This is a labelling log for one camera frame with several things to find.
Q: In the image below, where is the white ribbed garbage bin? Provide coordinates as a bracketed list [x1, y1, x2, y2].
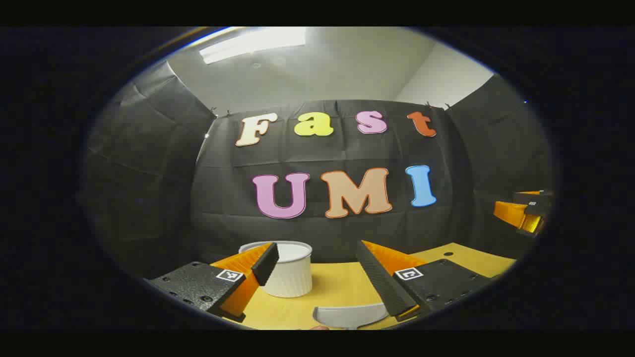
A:
[239, 241, 313, 298]

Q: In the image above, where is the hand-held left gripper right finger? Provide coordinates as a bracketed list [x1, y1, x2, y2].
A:
[356, 240, 497, 322]

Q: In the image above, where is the grey dustpan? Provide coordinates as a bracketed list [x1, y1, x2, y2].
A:
[313, 302, 390, 330]

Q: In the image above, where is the wooden desktop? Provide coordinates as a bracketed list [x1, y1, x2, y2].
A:
[218, 242, 516, 330]

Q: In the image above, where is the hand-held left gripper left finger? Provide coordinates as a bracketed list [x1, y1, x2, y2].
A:
[144, 242, 279, 324]

